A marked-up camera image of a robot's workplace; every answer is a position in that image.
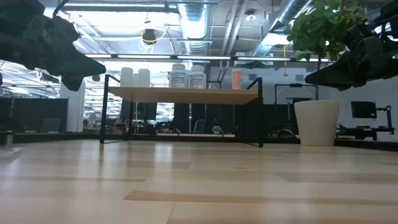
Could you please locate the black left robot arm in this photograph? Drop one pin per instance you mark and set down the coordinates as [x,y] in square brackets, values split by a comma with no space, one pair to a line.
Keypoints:
[18,9]

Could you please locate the black overhead camera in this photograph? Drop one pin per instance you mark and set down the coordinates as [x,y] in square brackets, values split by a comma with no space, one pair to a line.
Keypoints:
[149,35]

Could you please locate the black tubular stand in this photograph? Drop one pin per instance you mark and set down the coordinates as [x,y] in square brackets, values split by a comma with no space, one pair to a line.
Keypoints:
[295,84]

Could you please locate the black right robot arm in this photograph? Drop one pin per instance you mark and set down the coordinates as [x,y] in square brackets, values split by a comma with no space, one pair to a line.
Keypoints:
[390,9]

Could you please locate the white pillar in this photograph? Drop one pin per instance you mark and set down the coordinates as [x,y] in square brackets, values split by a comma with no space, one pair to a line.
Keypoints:
[73,109]

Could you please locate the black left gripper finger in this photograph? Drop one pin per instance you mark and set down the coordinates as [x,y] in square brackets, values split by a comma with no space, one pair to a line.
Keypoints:
[73,82]
[82,65]

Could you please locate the grey office chair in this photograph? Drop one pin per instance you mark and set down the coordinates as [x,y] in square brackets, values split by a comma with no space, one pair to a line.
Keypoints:
[199,126]
[49,125]

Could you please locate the black partition panel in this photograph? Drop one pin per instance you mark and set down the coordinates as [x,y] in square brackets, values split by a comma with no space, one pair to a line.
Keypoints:
[28,112]

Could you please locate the black desk under monitor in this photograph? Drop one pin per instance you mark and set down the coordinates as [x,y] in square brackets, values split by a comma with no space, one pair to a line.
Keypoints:
[363,130]

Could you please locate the orange vial white cap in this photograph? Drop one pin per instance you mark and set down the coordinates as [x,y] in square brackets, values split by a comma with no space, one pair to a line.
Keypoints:
[236,79]

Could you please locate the silver ventilation duct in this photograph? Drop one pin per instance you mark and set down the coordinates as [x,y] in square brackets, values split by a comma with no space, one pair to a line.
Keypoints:
[284,15]
[194,25]

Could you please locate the small-leaf green tree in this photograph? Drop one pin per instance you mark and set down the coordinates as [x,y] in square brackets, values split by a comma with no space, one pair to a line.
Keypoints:
[320,28]

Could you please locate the black monitor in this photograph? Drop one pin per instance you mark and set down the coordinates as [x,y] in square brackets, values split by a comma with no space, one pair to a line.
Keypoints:
[363,109]

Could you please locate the white tapered tree pot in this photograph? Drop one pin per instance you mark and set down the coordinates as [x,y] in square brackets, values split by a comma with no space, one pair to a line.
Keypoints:
[317,124]

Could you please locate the wooden shelf black metal frame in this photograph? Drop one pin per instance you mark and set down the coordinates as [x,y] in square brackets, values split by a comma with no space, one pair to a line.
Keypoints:
[186,96]

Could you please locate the black rig beam with lights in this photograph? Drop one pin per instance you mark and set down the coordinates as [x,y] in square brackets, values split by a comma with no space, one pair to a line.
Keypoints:
[202,57]

